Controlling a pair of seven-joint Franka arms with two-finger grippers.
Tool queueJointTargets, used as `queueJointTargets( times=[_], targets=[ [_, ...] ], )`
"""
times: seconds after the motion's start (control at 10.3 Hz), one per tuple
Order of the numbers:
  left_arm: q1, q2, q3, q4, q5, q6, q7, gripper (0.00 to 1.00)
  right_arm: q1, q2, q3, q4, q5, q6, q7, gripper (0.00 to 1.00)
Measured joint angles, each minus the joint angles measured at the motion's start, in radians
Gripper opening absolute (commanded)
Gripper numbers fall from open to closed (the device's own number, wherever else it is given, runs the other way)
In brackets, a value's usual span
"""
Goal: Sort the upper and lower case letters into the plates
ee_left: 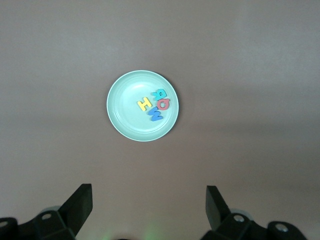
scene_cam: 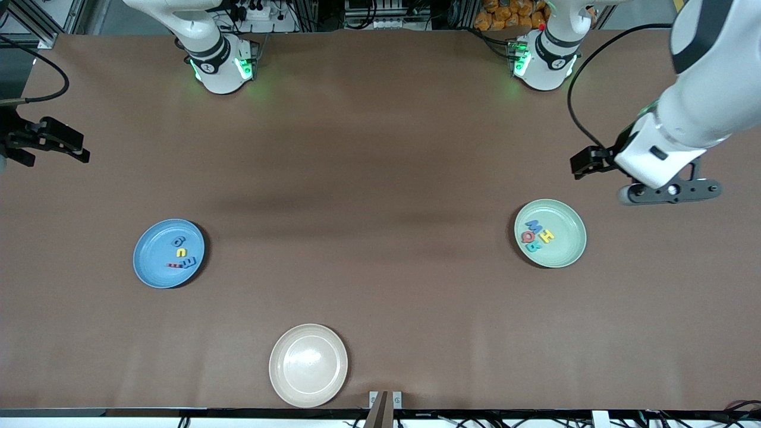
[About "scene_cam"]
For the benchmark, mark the blue foam letter W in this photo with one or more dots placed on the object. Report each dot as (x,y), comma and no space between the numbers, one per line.
(533,225)

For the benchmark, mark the blue round plate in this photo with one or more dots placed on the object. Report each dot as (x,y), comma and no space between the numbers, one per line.
(154,261)

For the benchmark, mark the brown table cover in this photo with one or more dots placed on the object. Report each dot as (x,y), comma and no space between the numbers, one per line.
(416,309)

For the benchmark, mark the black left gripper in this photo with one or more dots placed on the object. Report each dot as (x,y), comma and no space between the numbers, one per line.
(601,158)

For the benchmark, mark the pile of orange packets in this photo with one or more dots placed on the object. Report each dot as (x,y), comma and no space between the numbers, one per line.
(505,15)

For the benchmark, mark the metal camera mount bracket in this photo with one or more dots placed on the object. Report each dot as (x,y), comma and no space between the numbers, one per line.
(380,410)

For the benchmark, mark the aluminium frame post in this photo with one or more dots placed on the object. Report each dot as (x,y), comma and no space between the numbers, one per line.
(46,40)

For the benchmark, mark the yellow foam letter H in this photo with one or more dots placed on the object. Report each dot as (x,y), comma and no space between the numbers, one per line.
(547,235)

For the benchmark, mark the white power strip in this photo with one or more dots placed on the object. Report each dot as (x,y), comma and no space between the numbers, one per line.
(267,24)

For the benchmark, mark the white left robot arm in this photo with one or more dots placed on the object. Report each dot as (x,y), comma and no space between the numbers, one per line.
(701,89)

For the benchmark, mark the blue foam letter m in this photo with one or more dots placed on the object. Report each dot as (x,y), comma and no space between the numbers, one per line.
(189,262)

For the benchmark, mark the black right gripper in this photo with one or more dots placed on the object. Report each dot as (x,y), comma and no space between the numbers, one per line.
(13,138)

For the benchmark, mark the beige round plate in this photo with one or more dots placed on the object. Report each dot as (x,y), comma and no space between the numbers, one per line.
(308,365)

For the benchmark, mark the dark equipment cabinet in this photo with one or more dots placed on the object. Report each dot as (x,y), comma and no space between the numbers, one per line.
(386,12)

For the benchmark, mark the teal foam letter R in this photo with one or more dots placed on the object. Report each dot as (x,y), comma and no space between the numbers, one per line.
(532,246)

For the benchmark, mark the blue foam letter g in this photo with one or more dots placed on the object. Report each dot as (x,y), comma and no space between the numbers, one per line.
(178,241)

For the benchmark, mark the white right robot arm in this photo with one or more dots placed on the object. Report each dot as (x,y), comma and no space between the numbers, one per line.
(214,59)

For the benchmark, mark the black table edge rail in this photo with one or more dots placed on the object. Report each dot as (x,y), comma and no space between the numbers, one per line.
(178,412)

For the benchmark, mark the green round plate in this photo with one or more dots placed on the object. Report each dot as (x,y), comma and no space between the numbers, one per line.
(562,252)

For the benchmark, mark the red foam letter Q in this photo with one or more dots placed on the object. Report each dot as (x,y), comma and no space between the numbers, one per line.
(524,238)

